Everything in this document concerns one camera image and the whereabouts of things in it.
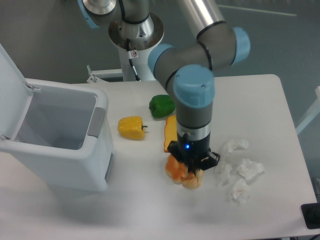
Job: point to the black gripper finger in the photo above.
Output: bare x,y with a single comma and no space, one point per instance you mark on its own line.
177,151
210,161

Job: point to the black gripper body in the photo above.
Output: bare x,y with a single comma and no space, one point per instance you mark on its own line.
195,151

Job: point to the long braided bread loaf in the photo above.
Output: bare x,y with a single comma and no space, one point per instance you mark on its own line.
193,181

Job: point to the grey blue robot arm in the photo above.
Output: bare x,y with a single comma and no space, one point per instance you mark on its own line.
186,74

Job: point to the square toast bread slice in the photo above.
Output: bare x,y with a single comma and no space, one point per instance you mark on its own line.
170,132

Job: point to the round braided bread roll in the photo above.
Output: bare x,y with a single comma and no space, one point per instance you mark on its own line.
175,169

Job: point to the crumpled tissue left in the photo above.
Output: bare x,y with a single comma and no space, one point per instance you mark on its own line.
223,172

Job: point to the crumpled tissue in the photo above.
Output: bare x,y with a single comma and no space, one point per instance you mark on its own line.
223,172
234,145
248,169
240,192

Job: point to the crumpled tissue top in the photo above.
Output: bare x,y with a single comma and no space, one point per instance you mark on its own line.
234,145

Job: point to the crumpled tissue right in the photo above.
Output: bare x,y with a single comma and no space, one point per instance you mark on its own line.
248,169

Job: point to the crumpled tissue bottom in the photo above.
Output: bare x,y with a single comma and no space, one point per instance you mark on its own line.
240,192

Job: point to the green bell pepper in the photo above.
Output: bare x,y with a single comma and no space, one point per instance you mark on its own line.
161,106

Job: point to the yellow bell pepper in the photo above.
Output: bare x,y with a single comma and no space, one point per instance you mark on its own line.
131,127

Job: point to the white trash bin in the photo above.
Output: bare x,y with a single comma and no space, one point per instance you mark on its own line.
60,132

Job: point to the black device at edge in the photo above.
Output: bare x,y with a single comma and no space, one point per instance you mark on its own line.
311,215

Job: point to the white trash bin lid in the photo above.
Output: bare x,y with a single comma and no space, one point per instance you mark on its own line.
15,96

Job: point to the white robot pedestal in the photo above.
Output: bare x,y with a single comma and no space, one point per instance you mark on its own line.
134,67

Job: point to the white frame at right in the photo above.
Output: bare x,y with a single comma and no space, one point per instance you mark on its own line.
310,113

